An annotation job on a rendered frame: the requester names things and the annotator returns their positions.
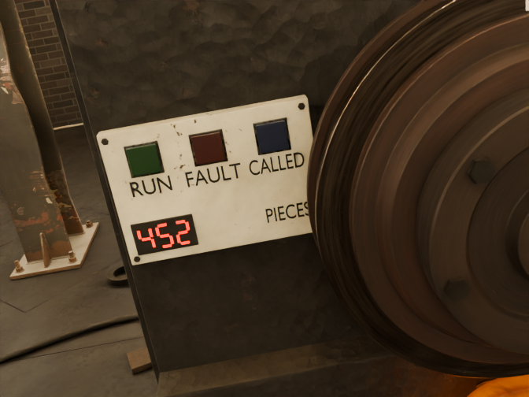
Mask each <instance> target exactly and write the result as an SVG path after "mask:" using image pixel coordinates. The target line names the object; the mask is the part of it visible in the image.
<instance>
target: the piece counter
mask: <svg viewBox="0 0 529 397"><path fill-rule="evenodd" d="M176 223H177V224H180V223H185V224H186V227H187V230H190V228H189V224H188V222H185V220H183V221H176ZM157 226H158V228H159V227H164V226H167V225H166V224H158V225H157ZM158 228H155V229H156V233H157V236H160V233H159V230H158ZM148 230H149V233H150V237H153V234H152V231H151V229H148ZM184 233H187V231H182V232H179V235H180V234H184ZM137 234H138V237H139V239H142V238H141V235H140V231H137ZM179 235H176V237H177V240H178V243H181V245H183V244H188V243H190V241H186V242H180V238H179ZM167 236H169V234H165V235H161V236H160V237H161V238H163V237H167ZM150 237H148V238H144V239H142V241H146V240H150V239H151V238H150ZM169 238H170V241H171V244H169V245H164V246H163V248H166V247H171V246H172V244H173V243H174V242H173V238H172V236H169ZM151 242H152V245H153V247H156V246H155V242H154V239H151Z"/></svg>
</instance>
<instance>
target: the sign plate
mask: <svg viewBox="0 0 529 397"><path fill-rule="evenodd" d="M276 121H285V125H286V130H287V140H288V145H289V148H288V149H284V150H276V151H271V152H267V153H262V154H261V152H260V147H259V142H258V138H257V129H256V125H259V124H267V123H272V122H276ZM215 132H220V135H221V139H222V144H223V148H224V155H225V160H223V161H215V162H210V163H205V164H201V165H197V163H196V159H195V155H194V148H193V145H192V141H191V137H193V136H198V135H206V134H210V133H215ZM97 140H98V145H99V148H100V151H101V154H102V159H103V162H104V165H105V170H106V173H107V177H108V179H109V185H110V187H111V191H112V193H113V198H114V202H115V205H116V208H117V212H118V216H119V219H120V224H121V227H122V230H123V234H124V238H125V241H126V244H127V247H128V253H129V255H130V259H131V263H132V265H138V264H142V263H147V262H155V261H160V260H164V259H169V258H177V257H181V256H186V255H190V254H198V253H203V252H207V251H212V250H220V249H224V248H229V247H237V246H242V245H246V244H251V243H259V242H263V241H268V240H272V239H280V238H285V237H289V236H297V235H301V234H306V233H310V232H312V229H311V225H310V221H309V212H308V206H307V191H306V184H307V172H308V164H309V155H310V151H311V146H312V143H313V132H312V126H311V120H310V114H309V104H308V99H307V97H306V96H305V95H299V96H294V97H289V98H281V99H277V100H272V101H267V102H259V103H255V104H250V105H246V106H238V107H233V108H228V109H220V110H216V111H211V112H207V113H199V114H194V115H189V116H185V117H177V118H172V119H167V120H162V121H155V122H150V123H145V124H137V125H132V126H128V127H123V128H115V129H111V130H106V131H101V132H99V133H98V134H97ZM154 143H155V144H156V148H157V153H158V157H159V160H160V164H161V172H158V173H150V174H145V175H141V176H133V175H132V171H131V166H130V162H129V159H128V154H127V151H126V149H128V148H132V147H140V146H145V145H150V144H154ZM183 220H185V222H188V224H189V228H190V230H187V227H186V224H185V223H180V224H177V223H176V221H183ZM158 224H166V225H167V226H164V227H159V228H158V226H157V225H158ZM155 228H158V230H159V233H160V236H161V235H165V234H169V236H172V238H173V242H174V243H173V244H172V246H171V247H166V248H163V246H164V245H169V244H171V241H170V238H169V236H167V237H163V238H161V237H160V236H157V233H156V229H155ZM148 229H151V231H152V234H153V237H150V233H149V230H148ZM137 231H140V235H141V238H142V239H144V238H148V237H150V238H151V239H154V242H155V246H156V247H153V245H152V242H151V239H150V240H146V241H142V239H139V237H138V234H137ZM182 231H187V233H184V234H180V235H179V232H182ZM176 235H179V238H180V242H186V241H190V243H188V244H183V245H181V243H178V240H177V237H176Z"/></svg>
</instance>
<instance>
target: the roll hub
mask: <svg viewBox="0 0 529 397"><path fill-rule="evenodd" d="M484 157H487V158H489V159H490V161H491V162H492V163H493V165H494V167H495V168H496V171H495V173H494V175H493V177H492V178H491V180H490V182H486V183H482V184H475V183H474V182H473V181H472V179H471V178H470V177H469V175H468V174H467V173H466V172H467V170H468V167H469V166H470V164H471V162H472V159H477V158H484ZM415 233H416V249H417V254H418V257H419V260H420V264H421V267H422V270H423V271H424V275H425V277H426V278H427V281H428V282H429V284H430V285H431V287H432V288H433V290H434V291H435V293H436V295H437V296H438V297H439V299H440V300H441V302H442V304H443V305H444V307H445V308H446V309H447V311H448V312H449V313H450V315H451V316H452V317H453V319H454V320H455V321H456V322H457V323H458V324H459V325H460V326H461V327H462V328H464V329H465V330H466V331H467V332H469V333H471V334H472V335H473V336H474V337H476V338H478V339H480V340H482V341H483V342H485V343H488V344H489V345H492V346H494V347H498V348H501V349H503V350H507V351H512V352H516V353H522V354H529V87H525V88H522V89H520V90H518V91H515V92H513V93H511V94H509V95H506V96H505V97H503V98H501V99H499V100H497V101H496V102H494V103H493V104H491V105H489V106H488V107H487V108H485V109H484V110H482V111H481V112H479V113H478V114H477V115H475V116H474V117H473V118H472V119H471V120H470V121H469V122H468V123H467V124H466V125H464V126H463V127H462V128H461V129H460V131H459V132H458V133H457V134H456V135H455V136H454V137H453V138H452V139H451V140H450V141H449V142H448V144H447V145H446V147H445V148H444V149H443V151H442V153H441V154H440V155H439V156H438V158H437V160H436V161H435V163H434V164H433V166H432V168H431V171H430V172H429V174H428V176H427V179H426V181H425V184H424V187H423V190H422V192H421V195H420V200H419V203H418V207H417V212H416V229H415ZM460 277H463V279H464V280H465V281H466V283H467V284H468V286H469V287H470V288H471V290H470V292H469V294H468V296H467V298H466V299H465V300H461V301H456V302H452V301H451V300H450V298H449V297H448V296H447V294H446V293H445V292H444V291H443V290H444V289H445V287H446V285H447V283H448V281H449V280H451V279H455V278H460Z"/></svg>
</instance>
